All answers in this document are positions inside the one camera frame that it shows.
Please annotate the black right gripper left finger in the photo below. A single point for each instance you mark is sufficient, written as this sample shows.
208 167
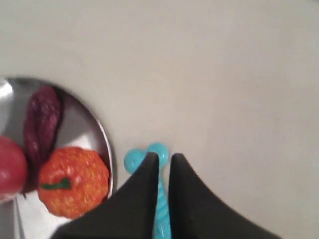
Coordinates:
128 214

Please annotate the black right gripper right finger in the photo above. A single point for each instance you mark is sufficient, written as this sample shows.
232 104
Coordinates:
197 213

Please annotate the blue toy bone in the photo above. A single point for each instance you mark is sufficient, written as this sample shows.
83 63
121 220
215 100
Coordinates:
132 160

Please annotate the orange toy pumpkin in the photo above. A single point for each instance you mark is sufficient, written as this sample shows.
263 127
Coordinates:
73 181

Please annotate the round stainless steel plate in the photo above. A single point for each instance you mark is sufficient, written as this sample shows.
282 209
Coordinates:
25 217

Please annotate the red toy apple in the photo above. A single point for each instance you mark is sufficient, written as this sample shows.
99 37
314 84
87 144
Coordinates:
13 169

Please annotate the purple toy leaf vegetable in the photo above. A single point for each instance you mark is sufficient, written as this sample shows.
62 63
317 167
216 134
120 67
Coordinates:
42 119

